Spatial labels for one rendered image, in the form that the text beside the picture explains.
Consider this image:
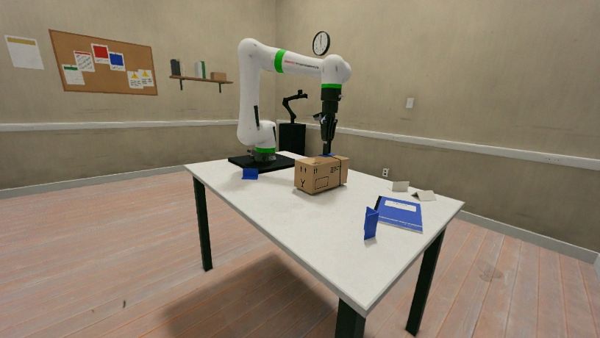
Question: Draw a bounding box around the blue notebook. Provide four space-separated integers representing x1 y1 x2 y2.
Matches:
374 195 423 234

